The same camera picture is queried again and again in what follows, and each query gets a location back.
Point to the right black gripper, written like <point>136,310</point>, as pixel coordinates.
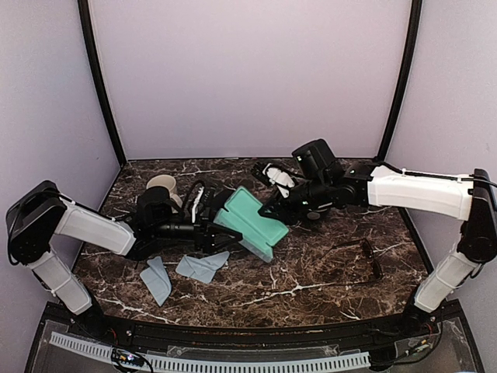
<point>286,214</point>

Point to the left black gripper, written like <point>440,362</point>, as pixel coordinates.
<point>205,239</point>

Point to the grey glasses case green lining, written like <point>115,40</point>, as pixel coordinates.
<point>259,234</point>

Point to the blue cleaning cloth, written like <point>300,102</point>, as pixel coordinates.
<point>203,269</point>
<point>157,280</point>

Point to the dark sunglasses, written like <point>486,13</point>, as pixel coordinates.
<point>351,264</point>

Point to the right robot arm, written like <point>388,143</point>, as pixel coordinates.
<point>323,183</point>

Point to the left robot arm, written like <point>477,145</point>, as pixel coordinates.
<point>44,212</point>

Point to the cream paper cup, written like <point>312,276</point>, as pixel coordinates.
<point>169,183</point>

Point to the folded blue cleaning cloth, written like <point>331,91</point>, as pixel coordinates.
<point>157,280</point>

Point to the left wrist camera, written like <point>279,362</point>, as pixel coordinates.
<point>198,198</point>

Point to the white slotted cable duct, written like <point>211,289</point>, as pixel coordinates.
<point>203,361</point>

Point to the black front rail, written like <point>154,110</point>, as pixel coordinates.
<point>159,336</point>

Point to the right black frame post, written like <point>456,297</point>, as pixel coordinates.
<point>402,81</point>

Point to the black frame post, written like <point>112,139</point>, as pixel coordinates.
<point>402,81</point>
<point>98,81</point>

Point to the left black frame post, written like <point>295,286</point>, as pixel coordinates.
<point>98,81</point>

